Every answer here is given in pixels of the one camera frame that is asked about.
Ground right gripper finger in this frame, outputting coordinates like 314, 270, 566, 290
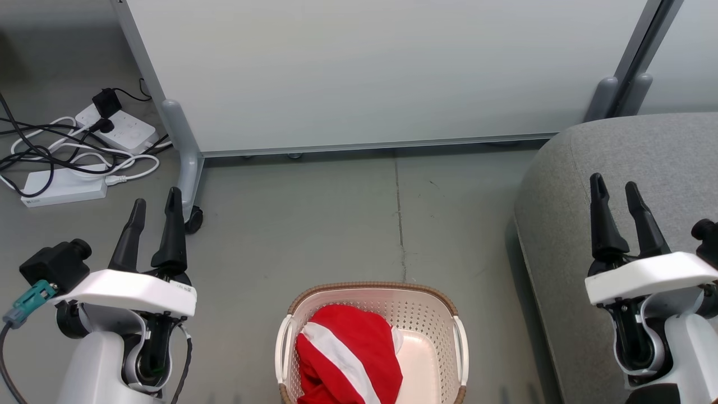
589, 173, 630, 262
624, 181, 671, 259

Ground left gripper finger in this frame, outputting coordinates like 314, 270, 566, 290
150, 187, 189, 277
108, 199, 148, 274

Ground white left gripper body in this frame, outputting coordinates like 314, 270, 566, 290
53, 269, 197, 319

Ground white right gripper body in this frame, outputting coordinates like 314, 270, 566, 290
585, 252, 718, 307

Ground red garment wide white stripe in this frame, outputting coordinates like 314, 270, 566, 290
295, 304, 405, 404

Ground grey fabric sofa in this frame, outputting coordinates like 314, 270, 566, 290
514, 112, 718, 404

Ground grey partition foot with caster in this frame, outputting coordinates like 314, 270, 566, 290
161, 99, 206, 235

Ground flat white power strip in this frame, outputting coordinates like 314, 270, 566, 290
21, 163, 109, 209

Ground white multi-socket power strip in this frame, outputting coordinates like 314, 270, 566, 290
74, 103, 160, 155

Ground black power adapter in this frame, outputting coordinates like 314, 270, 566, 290
91, 88, 123, 119

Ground narrow white partition panel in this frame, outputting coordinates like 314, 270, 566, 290
638, 0, 718, 116

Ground white perforated laundry basket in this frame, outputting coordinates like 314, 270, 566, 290
275, 282, 469, 404

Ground large white partition panel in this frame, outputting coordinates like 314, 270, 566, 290
110, 0, 684, 158

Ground white cable with usb plug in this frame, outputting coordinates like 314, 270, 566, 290
66, 143, 161, 187

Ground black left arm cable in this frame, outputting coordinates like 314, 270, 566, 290
170, 322, 194, 404

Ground teal left camera connector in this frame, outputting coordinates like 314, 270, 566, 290
2, 281, 59, 329

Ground grey partition foot post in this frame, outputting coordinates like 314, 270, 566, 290
619, 73, 654, 117
583, 76, 621, 123

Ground white looped cable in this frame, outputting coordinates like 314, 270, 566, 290
10, 116, 90, 158

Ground thin black adapter cable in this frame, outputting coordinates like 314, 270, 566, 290
114, 77, 153, 103

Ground black left camera cable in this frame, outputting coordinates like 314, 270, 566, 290
0, 323, 29, 404

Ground long black floor cable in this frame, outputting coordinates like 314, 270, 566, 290
0, 93, 121, 198

